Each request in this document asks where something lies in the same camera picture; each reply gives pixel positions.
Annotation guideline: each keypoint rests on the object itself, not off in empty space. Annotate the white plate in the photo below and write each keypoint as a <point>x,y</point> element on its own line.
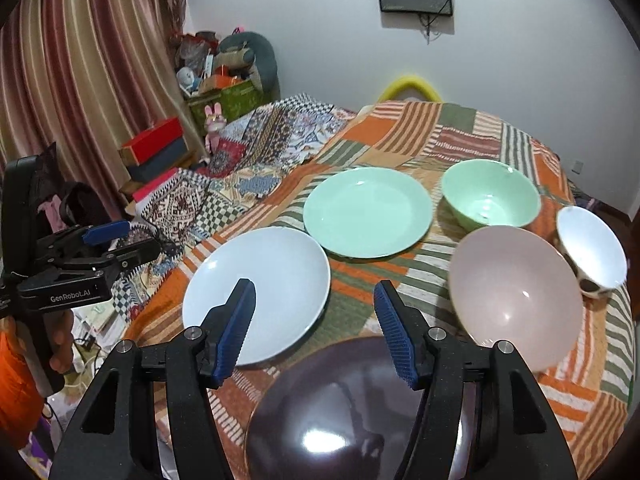
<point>260,270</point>

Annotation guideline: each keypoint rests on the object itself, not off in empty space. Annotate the red and white book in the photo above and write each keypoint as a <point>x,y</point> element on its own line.
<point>152,187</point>

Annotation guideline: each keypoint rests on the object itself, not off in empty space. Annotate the light green bowl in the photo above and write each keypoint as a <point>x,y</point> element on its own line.
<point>487,195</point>

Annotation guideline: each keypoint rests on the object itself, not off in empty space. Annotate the pink bunny toy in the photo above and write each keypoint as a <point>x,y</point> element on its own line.
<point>215,122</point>

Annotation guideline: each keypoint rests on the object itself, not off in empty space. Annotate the light green plate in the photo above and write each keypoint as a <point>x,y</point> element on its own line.
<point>367,212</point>

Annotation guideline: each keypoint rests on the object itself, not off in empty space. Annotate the pink bowl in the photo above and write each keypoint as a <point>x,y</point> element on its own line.
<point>510,280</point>

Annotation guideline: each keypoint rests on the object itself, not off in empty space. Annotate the orange striped patchwork blanket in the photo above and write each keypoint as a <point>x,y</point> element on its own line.
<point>400,125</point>

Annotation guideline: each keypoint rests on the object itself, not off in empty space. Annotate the wall outlet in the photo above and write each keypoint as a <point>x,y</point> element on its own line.
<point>577,166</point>

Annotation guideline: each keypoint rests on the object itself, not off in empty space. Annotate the person's left forearm orange sleeve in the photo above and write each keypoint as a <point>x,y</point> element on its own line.
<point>15,395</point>

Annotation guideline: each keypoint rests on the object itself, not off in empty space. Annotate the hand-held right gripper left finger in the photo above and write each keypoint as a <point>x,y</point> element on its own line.
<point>235,332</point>

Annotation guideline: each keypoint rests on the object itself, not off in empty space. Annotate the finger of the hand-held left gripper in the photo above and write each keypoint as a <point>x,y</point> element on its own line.
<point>135,255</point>
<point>107,231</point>

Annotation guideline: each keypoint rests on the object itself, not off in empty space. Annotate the dark brown plate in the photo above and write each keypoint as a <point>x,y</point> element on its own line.
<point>325,400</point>

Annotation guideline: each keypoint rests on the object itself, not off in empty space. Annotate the patterned patchwork blanket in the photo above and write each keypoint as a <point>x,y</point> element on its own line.
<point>280,130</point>

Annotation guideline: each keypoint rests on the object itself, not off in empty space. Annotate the dark grey box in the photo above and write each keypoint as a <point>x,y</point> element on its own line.
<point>160,160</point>

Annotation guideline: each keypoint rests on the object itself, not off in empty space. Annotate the dark cloth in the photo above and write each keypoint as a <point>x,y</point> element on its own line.
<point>75,200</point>

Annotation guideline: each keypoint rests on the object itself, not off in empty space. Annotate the blue and white toy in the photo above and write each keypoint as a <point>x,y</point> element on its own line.
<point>186,77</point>

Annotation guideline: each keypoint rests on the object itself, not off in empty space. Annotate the white papers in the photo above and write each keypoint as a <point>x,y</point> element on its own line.
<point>97,320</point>

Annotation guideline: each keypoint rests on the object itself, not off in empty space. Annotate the yellow padded hoop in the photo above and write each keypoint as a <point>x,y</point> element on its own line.
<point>410,82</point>

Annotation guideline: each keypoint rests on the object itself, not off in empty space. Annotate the striped brown curtain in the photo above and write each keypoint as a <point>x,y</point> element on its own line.
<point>75,60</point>

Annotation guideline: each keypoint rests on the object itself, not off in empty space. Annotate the green cardboard box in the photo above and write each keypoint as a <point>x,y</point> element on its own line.
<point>235,100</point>

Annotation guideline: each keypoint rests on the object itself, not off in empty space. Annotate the white bowl brown spots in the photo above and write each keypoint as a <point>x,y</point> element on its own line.
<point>590,240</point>

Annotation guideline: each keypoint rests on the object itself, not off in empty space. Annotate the red box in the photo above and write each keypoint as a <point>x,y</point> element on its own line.
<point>155,137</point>

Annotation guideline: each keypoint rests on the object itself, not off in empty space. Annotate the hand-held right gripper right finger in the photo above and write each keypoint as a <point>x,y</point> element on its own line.
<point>397,335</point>

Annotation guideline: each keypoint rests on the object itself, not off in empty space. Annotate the person's left hand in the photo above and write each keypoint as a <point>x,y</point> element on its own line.
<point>64,340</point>

